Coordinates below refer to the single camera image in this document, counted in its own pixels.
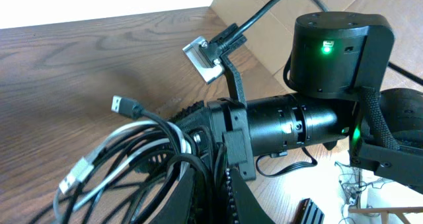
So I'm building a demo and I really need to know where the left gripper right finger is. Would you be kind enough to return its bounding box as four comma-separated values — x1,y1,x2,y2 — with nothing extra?
226,168,274,224

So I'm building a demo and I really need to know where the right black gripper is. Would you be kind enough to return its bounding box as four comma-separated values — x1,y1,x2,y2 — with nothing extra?
171,98,256,181

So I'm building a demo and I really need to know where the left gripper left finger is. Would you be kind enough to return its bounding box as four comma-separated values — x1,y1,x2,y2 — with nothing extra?
150,168,196,224

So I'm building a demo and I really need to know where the black usb cable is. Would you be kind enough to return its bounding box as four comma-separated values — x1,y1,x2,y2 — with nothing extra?
29,94,229,224

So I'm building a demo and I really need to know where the white usb cable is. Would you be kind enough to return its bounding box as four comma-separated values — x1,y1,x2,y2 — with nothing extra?
52,120,193,224

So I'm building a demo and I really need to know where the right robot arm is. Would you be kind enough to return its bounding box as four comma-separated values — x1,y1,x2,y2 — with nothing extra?
172,12,422,192

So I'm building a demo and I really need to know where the cardboard panel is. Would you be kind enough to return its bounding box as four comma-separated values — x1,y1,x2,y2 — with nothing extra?
210,0,423,96

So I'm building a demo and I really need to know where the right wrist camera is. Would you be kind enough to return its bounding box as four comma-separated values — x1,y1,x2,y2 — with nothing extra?
182,36,224,84

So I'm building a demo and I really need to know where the right camera black cable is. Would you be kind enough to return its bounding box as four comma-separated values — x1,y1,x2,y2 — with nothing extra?
211,0,423,86

